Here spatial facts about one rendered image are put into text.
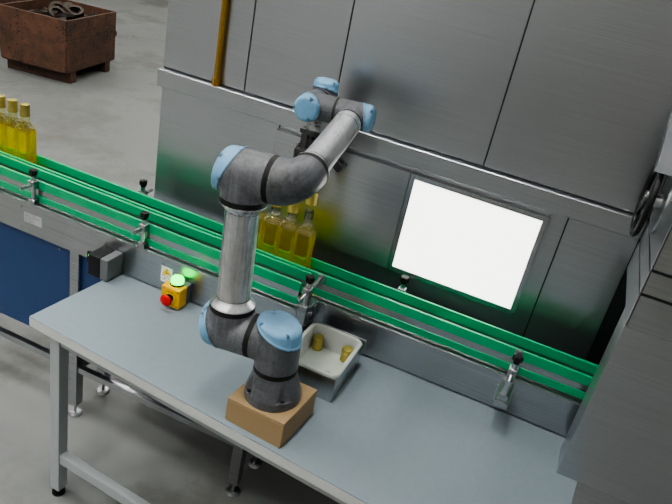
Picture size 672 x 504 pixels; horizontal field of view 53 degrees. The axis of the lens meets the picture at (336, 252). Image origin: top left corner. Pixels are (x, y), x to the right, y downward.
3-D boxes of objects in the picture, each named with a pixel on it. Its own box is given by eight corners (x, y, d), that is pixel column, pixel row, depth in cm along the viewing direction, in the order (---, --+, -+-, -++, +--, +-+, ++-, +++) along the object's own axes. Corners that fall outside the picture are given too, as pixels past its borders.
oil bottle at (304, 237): (307, 281, 226) (318, 224, 217) (300, 287, 221) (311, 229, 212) (292, 275, 228) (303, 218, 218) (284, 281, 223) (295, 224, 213)
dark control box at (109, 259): (122, 274, 232) (123, 252, 229) (106, 283, 226) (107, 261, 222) (102, 265, 235) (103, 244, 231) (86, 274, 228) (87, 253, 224)
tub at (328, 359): (359, 363, 213) (364, 340, 209) (331, 402, 194) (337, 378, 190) (309, 342, 217) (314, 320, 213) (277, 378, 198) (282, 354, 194)
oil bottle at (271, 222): (277, 269, 230) (287, 212, 220) (269, 275, 225) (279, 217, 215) (262, 263, 231) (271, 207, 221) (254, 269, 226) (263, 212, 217)
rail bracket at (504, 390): (508, 401, 205) (532, 340, 195) (499, 433, 191) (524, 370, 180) (493, 395, 206) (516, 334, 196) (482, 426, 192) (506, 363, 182)
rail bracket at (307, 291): (322, 297, 218) (329, 264, 212) (299, 321, 203) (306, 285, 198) (313, 294, 219) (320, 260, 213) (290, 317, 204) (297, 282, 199)
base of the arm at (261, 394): (287, 420, 172) (291, 388, 168) (234, 401, 176) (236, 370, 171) (309, 387, 185) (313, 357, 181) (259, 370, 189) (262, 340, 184)
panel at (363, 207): (515, 311, 214) (550, 215, 199) (513, 315, 212) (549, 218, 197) (265, 219, 238) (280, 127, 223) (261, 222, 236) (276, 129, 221)
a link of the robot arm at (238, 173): (244, 367, 172) (268, 161, 150) (192, 349, 175) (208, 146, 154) (264, 345, 182) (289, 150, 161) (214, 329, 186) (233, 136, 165)
